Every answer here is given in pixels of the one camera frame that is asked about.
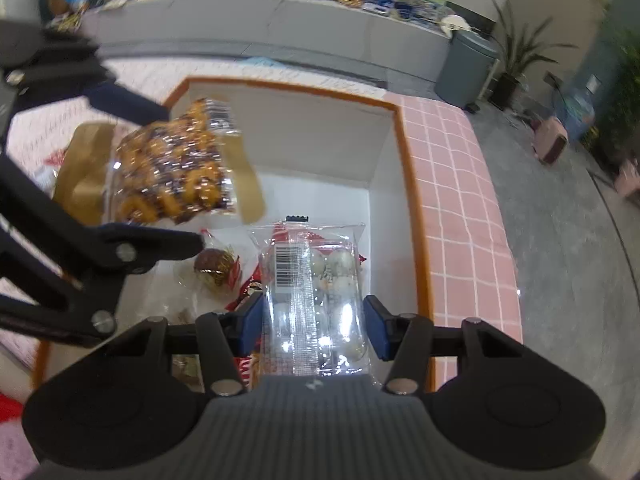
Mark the trailing green plant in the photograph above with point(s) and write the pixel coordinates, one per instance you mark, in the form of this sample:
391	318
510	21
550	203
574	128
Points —
620	100

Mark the red packet with yellow label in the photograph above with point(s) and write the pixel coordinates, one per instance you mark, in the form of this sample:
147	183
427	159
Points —
250	285

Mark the red cloth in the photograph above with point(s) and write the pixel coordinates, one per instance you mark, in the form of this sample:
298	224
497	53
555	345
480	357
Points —
10	405

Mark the white snack packet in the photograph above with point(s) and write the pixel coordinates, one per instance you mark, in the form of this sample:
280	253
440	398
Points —
45	177

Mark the brown round candy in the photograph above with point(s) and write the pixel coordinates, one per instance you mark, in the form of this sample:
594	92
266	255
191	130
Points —
212	262

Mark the pink grid cloth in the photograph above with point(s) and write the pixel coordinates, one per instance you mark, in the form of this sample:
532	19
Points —
450	185

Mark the long-leaf potted plant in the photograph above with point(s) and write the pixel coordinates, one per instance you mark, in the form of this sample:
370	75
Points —
505	90

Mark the orange stick snack packet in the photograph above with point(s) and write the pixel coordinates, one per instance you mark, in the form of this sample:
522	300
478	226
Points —
247	370

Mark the orange cardboard box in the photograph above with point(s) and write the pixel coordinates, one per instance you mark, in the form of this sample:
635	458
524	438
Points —
320	145

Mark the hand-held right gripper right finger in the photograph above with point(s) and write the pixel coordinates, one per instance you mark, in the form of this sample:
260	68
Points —
377	327

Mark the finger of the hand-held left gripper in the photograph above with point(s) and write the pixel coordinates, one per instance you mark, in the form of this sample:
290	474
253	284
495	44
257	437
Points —
150	246
125	102

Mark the pink space heater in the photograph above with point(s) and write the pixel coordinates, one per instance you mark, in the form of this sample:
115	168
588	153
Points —
550	140

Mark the gold-edged twisted snack packet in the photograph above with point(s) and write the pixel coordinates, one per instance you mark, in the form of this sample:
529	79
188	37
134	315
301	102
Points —
170	170

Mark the pile of yellow black packets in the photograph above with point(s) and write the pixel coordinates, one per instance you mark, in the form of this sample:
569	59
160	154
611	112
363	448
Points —
65	20

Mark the grey marble television cabinet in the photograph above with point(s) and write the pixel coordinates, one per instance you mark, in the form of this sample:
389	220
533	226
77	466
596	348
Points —
250	25

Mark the grey trash bin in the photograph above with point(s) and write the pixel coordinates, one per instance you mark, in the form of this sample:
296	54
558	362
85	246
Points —
465	70

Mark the light blue cloth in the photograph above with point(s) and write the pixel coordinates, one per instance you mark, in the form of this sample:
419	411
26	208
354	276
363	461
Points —
262	61

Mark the large blue water bottle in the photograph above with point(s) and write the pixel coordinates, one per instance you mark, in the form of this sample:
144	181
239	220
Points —
575	110

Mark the clear packet of white balls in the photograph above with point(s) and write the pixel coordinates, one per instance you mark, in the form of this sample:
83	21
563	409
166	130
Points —
310	280

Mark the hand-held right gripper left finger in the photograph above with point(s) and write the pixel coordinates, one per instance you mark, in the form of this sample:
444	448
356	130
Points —
252	322

